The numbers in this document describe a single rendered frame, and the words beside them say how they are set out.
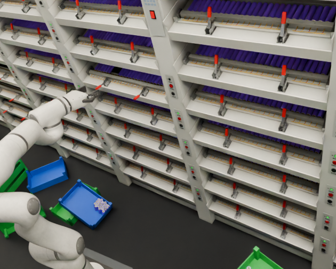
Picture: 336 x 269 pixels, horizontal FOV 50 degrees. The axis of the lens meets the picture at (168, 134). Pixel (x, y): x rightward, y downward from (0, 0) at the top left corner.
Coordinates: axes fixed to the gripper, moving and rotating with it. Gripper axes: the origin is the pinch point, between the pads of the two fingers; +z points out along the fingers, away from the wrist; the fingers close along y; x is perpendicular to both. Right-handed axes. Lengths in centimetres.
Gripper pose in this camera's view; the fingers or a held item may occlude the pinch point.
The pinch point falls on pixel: (90, 91)
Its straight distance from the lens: 172.2
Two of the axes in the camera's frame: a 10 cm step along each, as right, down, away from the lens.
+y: 8.0, 2.6, -5.5
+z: 6.0, -4.7, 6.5
